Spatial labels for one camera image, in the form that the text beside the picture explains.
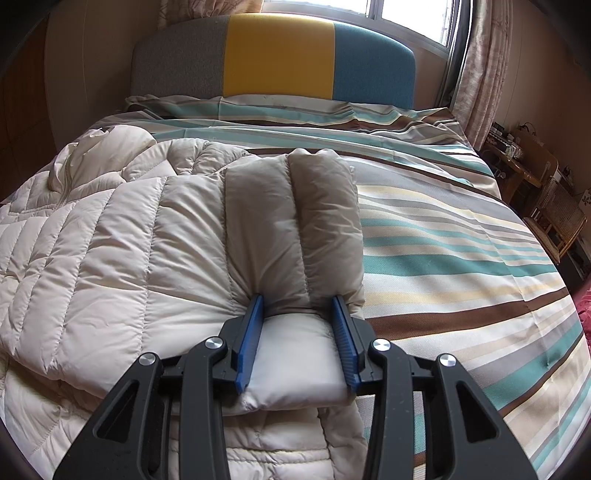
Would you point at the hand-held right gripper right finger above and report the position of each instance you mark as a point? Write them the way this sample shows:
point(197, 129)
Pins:
point(346, 346)

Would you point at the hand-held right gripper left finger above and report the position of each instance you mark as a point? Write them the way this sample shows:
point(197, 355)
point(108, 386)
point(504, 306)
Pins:
point(250, 344)

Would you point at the beige down jacket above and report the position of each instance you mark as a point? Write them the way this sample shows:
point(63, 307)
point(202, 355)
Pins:
point(115, 254)

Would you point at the striped bed sheet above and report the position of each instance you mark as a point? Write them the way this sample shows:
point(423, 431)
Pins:
point(438, 240)

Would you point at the red cloth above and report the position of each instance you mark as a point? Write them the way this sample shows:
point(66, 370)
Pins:
point(585, 318)

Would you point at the wicker chair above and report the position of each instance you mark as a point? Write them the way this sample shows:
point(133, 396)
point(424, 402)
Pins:
point(558, 212)

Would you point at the wooden desk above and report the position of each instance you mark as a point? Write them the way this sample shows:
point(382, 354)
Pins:
point(517, 161)

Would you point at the white printed box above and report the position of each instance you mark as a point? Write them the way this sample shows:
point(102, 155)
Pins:
point(584, 197)

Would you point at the grey yellow blue headboard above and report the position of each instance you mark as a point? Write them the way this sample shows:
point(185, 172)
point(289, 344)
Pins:
point(277, 55)

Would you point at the patterned beige curtain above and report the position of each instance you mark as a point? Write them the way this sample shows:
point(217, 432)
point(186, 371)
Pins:
point(184, 11)
point(485, 69)

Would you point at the window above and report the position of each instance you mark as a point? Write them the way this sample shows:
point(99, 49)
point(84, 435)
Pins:
point(406, 18)

